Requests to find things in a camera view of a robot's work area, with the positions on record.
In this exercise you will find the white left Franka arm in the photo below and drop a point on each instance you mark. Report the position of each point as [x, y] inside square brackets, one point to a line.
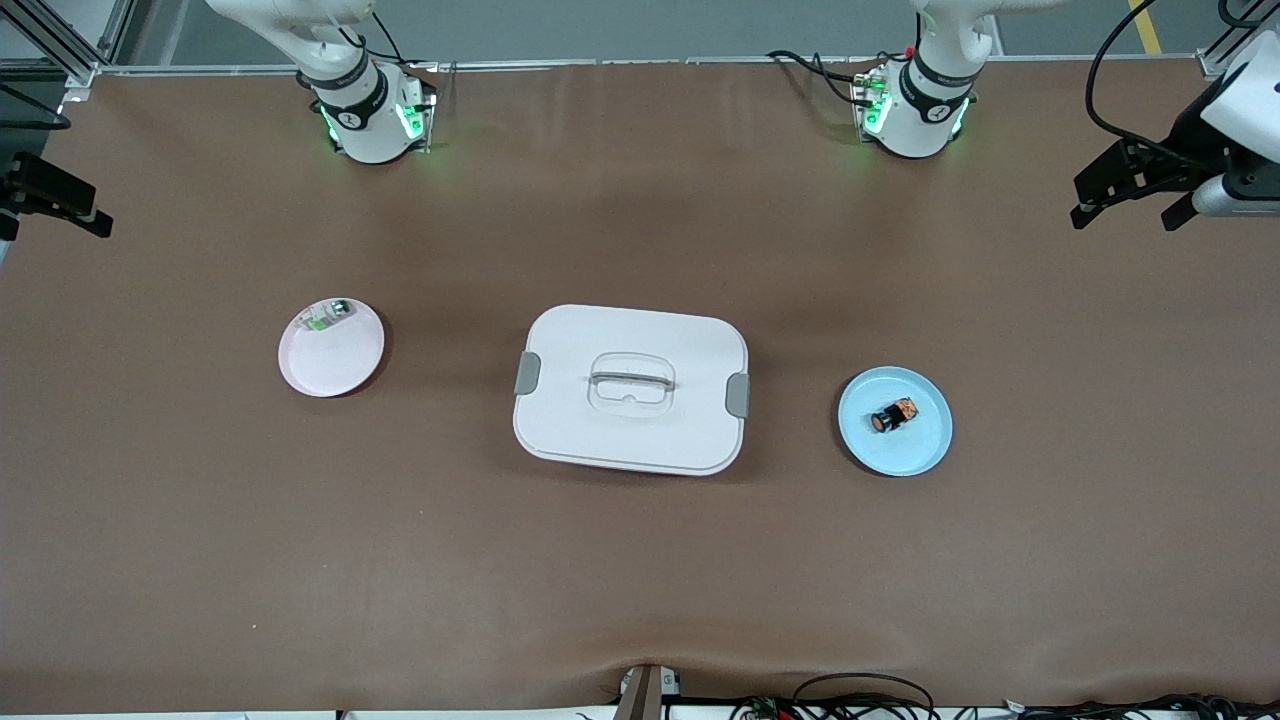
[930, 110]

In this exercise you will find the aluminium frame profile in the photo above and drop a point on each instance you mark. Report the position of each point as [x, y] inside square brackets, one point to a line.
[1215, 62]
[70, 55]

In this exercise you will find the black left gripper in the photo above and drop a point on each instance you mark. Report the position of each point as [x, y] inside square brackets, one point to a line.
[1187, 135]

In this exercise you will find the white lidded storage box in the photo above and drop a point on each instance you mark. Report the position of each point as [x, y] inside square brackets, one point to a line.
[620, 440]

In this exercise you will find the metal table edge bracket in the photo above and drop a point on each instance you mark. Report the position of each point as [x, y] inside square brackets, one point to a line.
[640, 695]

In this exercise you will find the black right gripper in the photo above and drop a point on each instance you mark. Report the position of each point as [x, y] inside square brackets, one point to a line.
[42, 183]

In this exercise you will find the light blue round plate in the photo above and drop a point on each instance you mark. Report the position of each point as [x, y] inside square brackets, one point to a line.
[900, 455]

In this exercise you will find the small green white switch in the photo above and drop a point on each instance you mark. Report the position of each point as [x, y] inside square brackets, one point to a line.
[320, 322]

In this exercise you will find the brown table mat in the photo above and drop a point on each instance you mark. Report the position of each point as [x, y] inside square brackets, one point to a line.
[600, 580]

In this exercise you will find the pink round plate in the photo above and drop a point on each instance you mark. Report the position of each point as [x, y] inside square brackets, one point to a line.
[335, 360]

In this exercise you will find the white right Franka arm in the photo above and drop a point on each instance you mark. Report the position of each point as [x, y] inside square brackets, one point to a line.
[365, 125]

